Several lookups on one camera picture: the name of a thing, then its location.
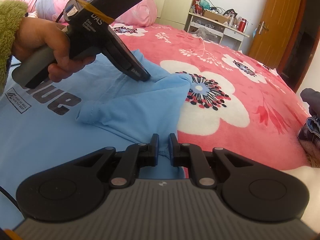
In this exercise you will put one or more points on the white desk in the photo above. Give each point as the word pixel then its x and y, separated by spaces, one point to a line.
pixel 231 33

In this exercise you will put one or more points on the teal bag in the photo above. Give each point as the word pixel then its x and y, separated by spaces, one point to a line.
pixel 206 3

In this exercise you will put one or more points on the person's left hand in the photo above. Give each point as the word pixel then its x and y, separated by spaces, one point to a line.
pixel 37 37

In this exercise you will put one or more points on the cream cabinet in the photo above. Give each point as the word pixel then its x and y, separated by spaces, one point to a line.
pixel 175 2

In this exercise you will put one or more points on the red bottle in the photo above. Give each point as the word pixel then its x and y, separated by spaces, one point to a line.
pixel 242 26

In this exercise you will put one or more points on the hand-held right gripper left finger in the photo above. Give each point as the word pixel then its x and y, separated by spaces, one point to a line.
pixel 155 150

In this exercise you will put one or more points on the beige folded garment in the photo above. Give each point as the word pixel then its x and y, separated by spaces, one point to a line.
pixel 308 155

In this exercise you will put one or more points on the red floral blanket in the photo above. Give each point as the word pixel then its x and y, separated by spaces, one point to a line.
pixel 237 142

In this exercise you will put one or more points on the clear plastic bag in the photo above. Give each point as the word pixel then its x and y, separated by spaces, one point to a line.
pixel 202 33

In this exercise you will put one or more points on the blue printed T-shirt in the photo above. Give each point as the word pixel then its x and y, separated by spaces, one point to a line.
pixel 50 142

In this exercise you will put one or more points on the cardboard box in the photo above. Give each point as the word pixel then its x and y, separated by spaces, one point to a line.
pixel 215 17

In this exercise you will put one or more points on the wooden door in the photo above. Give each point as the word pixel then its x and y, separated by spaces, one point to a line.
pixel 275 22

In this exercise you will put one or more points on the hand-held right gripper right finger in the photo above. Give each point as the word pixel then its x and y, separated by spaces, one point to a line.
pixel 172 150

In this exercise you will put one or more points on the pile of dark clothes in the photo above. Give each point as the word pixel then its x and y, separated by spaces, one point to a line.
pixel 310 97

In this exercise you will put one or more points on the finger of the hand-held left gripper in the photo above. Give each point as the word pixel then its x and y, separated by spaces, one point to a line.
pixel 132 65

